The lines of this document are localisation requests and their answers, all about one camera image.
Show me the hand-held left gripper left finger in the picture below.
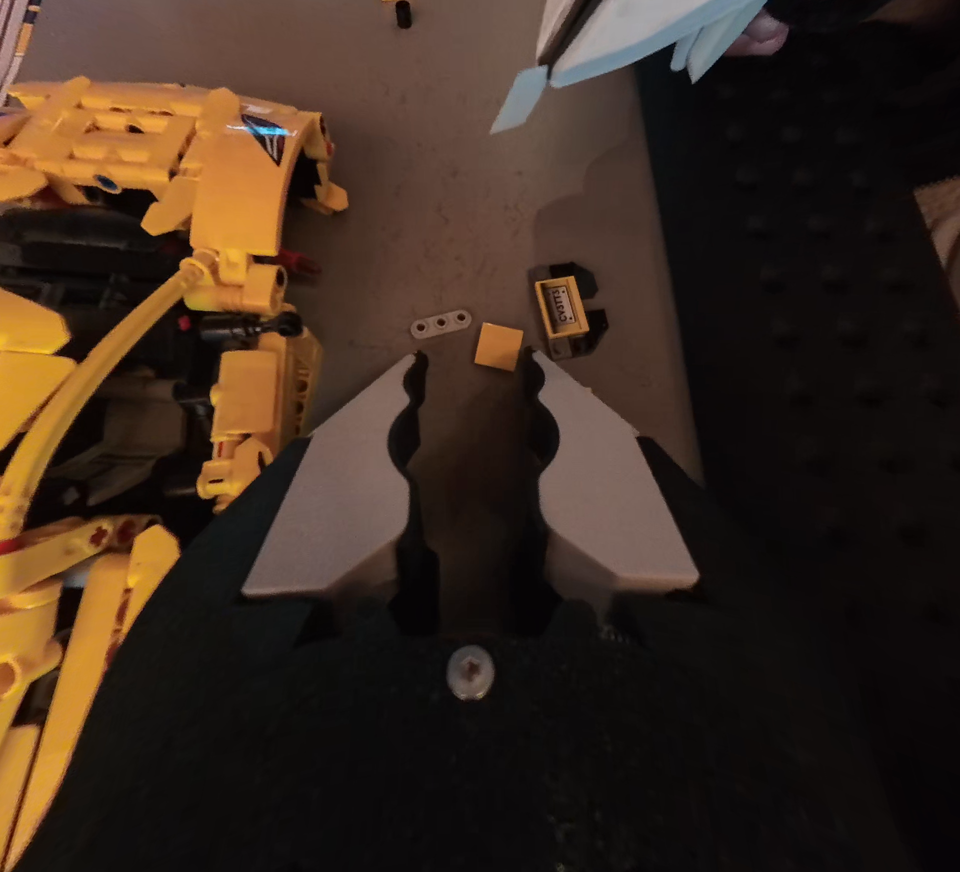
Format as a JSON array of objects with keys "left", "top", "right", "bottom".
[{"left": 241, "top": 350, "right": 430, "bottom": 607}]

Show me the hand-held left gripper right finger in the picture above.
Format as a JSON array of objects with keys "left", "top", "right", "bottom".
[{"left": 521, "top": 347, "right": 702, "bottom": 622}]

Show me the small pale sticker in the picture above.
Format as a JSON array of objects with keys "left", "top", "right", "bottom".
[{"left": 489, "top": 64, "right": 554, "bottom": 136}]

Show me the yellow licence plate brick assembly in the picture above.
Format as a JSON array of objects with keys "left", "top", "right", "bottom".
[{"left": 534, "top": 262, "right": 610, "bottom": 362}]

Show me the yellow toy brick car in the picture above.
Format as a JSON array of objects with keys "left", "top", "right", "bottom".
[{"left": 0, "top": 75, "right": 351, "bottom": 872}]

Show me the sticker sheet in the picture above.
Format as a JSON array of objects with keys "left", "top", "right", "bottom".
[{"left": 0, "top": 0, "right": 52, "bottom": 104}]

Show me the grey desk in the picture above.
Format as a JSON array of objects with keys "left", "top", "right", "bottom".
[{"left": 0, "top": 0, "right": 706, "bottom": 633}]

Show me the yellow curved panel brick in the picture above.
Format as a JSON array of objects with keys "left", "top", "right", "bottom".
[{"left": 474, "top": 322, "right": 525, "bottom": 371}]

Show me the black dotted mat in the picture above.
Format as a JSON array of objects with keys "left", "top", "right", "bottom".
[{"left": 637, "top": 24, "right": 960, "bottom": 872}]

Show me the light grey three-hole beam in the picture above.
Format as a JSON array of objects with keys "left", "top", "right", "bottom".
[{"left": 410, "top": 311, "right": 474, "bottom": 339}]

